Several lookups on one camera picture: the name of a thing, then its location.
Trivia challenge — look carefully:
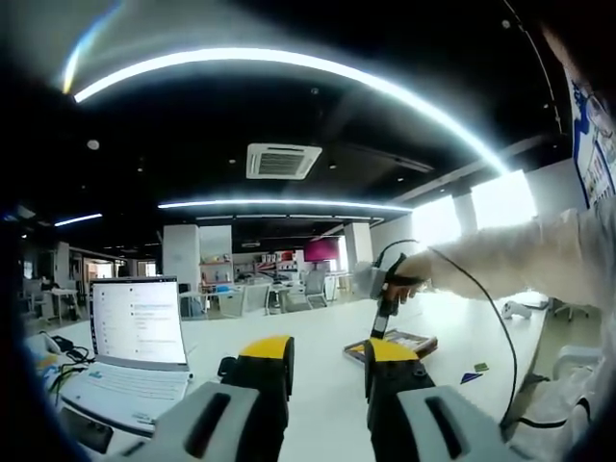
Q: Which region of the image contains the pink display screen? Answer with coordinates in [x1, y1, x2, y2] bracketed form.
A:
[304, 238, 341, 264]

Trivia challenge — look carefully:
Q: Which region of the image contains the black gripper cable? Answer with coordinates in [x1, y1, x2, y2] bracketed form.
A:
[373, 238, 520, 430]

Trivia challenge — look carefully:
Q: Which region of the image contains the person's right hand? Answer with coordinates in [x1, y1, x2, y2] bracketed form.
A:
[384, 253, 433, 306]

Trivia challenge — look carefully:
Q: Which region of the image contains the straight ceiling light strip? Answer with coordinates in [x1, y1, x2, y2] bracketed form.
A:
[157, 197, 415, 214]

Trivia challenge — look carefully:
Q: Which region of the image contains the short ceiling light strip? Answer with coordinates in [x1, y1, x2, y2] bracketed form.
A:
[53, 212, 104, 228]

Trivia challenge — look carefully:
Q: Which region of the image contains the tangram pattern sheet board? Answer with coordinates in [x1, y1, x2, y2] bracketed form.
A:
[342, 327, 440, 372]

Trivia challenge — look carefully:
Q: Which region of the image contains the green cable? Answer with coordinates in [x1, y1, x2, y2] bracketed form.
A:
[51, 362, 94, 405]

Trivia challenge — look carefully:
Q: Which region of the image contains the grey mesh office chair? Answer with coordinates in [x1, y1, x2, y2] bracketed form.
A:
[304, 269, 330, 310]

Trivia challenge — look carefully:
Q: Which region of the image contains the blue wall poster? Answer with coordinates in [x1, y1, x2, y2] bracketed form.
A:
[561, 62, 616, 210]

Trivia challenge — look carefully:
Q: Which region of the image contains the long curved ceiling light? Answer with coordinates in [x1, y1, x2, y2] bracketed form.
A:
[71, 45, 512, 175]

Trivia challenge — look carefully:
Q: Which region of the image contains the white game controller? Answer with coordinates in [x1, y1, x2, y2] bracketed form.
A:
[500, 299, 534, 321]

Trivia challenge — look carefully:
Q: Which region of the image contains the silver laptop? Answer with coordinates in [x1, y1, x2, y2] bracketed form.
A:
[60, 274, 194, 425]

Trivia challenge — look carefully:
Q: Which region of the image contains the ceiling air conditioner unit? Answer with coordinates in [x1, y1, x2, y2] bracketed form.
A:
[245, 141, 324, 181]

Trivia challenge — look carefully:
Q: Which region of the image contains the person's head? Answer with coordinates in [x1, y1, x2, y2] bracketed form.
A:
[541, 18, 616, 145]

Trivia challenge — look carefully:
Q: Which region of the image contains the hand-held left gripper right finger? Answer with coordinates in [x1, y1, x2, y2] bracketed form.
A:
[363, 337, 515, 462]

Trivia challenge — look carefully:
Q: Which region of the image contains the white office desk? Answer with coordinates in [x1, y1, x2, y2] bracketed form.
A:
[179, 282, 273, 320]

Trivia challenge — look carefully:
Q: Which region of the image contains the black laptop cable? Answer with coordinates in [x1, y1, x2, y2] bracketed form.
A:
[59, 342, 98, 366]

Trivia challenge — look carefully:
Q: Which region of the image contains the colourful paper stack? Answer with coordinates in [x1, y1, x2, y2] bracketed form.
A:
[25, 351, 64, 387]

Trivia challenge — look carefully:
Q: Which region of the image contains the shelf with colourful items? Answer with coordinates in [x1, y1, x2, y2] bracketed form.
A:
[198, 258, 234, 291]

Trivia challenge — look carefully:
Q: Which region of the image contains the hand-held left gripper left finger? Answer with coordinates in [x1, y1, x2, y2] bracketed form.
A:
[152, 333, 296, 462]

